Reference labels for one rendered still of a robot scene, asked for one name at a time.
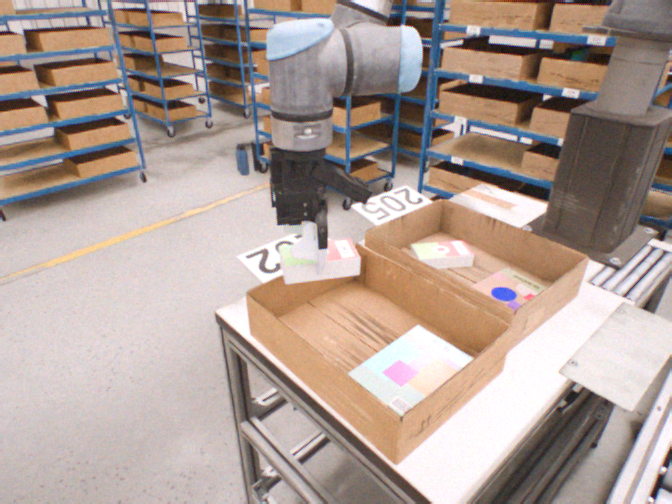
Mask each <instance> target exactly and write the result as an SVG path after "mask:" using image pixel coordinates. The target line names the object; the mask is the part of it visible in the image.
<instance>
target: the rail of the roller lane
mask: <svg viewBox="0 0 672 504"><path fill-rule="evenodd" d="M671 441H672V366H671V368H670V370H669V372H668V374H667V377H666V379H665V381H664V383H663V385H662V387H661V389H660V391H659V393H658V396H657V398H656V400H655V402H654V405H653V407H652V409H651V411H650V413H649V415H648V417H647V419H646V421H645V423H644V425H643V428H641V430H640V433H639V435H638V437H637V439H636V441H635V443H634V445H633V447H632V449H631V451H630V453H629V455H628V457H627V461H626V463H625V465H624V467H623V469H622V471H621V473H620V475H619V477H618V479H617V481H616V483H615V485H614V488H613V491H612V493H611V495H609V497H608V499H607V501H606V503H605V504H647V503H648V500H649V498H650V495H651V493H652V491H653V487H654V485H655V482H656V480H657V477H658V475H659V472H660V470H661V467H662V465H663V462H664V460H665V456H666V454H667V451H668V449H669V446H670V444H671Z"/></svg>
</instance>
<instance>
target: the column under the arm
mask: <svg viewBox="0 0 672 504"><path fill-rule="evenodd" d="M595 102H596V100H594V101H591V102H588V103H586V104H583V105H581V106H577V107H575V108H572V109H571V112H570V115H569V119H568V123H567V127H566V131H565V135H564V139H563V144H562V148H561V152H560V156H559V162H558V165H557V168H556V172H555V177H554V181H553V185H552V189H551V193H550V197H549V201H548V205H546V210H545V212H544V213H543V214H541V215H539V216H538V217H536V218H535V219H533V220H531V221H530V222H528V223H527V224H525V225H523V226H522V227H520V228H522V229H525V230H528V231H530V232H533V233H535V234H538V235H540V236H543V238H545V239H549V240H551V241H554V242H556V243H559V244H561V245H564V246H566V247H568V248H571V249H573V250H576V251H578V252H582V253H584V254H587V255H588V256H589V258H590V260H592V261H595V262H597V263H600V264H603V265H605V266H608V267H612V268H614V270H617V271H620V270H621V268H622V267H623V266H624V265H626V264H627V263H628V262H629V261H630V260H631V259H632V258H633V257H634V256H635V255H636V254H637V253H638V252H639V251H640V250H641V249H642V248H644V247H645V246H646V245H647V244H648V243H649V242H650V241H651V240H652V239H653V238H654V236H656V235H657V233H658V231H655V230H652V228H646V227H642V226H639V225H637V223H638V220H639V217H640V214H641V212H642V209H644V206H645V202H646V200H647V197H648V194H649V191H650V189H651V186H652V183H653V181H654V178H655V175H656V171H657V169H658V166H659V163H660V160H661V158H662V155H663V152H664V149H665V147H666V144H667V140H668V137H669V135H670V132H671V129H672V109H669V108H663V107H657V106H651V105H649V106H648V108H647V112H646V114H645V115H624V114H616V113H609V112H605V111H601V109H598V108H596V107H594V105H595Z"/></svg>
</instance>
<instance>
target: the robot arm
mask: <svg viewBox="0 0 672 504"><path fill-rule="evenodd" d="M393 2H394V0H337V1H336V4H335V7H334V10H333V13H332V17H330V18H329V19H310V20H297V21H289V22H284V23H279V24H276V25H274V26H272V27H271V28H270V29H269V31H268V33H267V55H266V59H267V60H268V70H269V86H270V101H271V123H272V138H273V144H274V145H275V146H269V160H270V175H271V178H270V188H271V202H272V208H276V219H277V226H279V225H283V231H284V232H286V233H294V234H301V235H303V238H302V240H301V241H299V242H298V243H296V244H295V245H293V246H291V247H290V254H291V256H293V257H295V258H300V259H307V260H315V261H316V263H317V275H321V274H322V272H323V270H325V267H326V264H327V258H328V242H329V228H328V196H327V191H326V187H327V185H328V186H330V187H332V188H334V189H336V190H338V191H340V192H341V193H343V194H345V195H347V196H348V197H349V198H351V199H353V200H354V201H358V202H362V203H364V204H366V203H367V202H368V200H369V199H370V197H371V196H372V194H373V191H372V190H371V189H370V186H369V184H368V183H367V182H366V181H364V180H363V179H361V178H359V177H353V176H351V175H349V173H348V172H346V171H344V170H342V169H340V168H338V167H336V166H335V165H333V164H331V163H329V162H327V161H324V160H322V159H321V158H322V157H324V156H326V155H327V147H329V146H330V145H331V144H332V141H333V97H340V96H357V95H372V94H386V93H397V94H400V93H401V92H408V91H411V90H412V89H413V88H414V87H415V86H416V84H417V82H418V80H419V75H421V71H422V62H423V48H422V41H421V37H419V35H418V33H417V31H416V30H415V29H414V28H412V27H405V26H404V25H401V26H400V27H385V26H386V23H387V21H389V18H390V10H391V8H392V5H393ZM600 26H603V27H608V28H615V29H622V30H629V31H637V32H647V33H657V34H667V35H672V0H614V1H613V3H612V4H611V6H609V7H608V9H607V10H606V11H605V13H604V14H603V18H602V21H601V24H600ZM275 190H276V191H275ZM273 192H274V195H275V200H274V199H273Z"/></svg>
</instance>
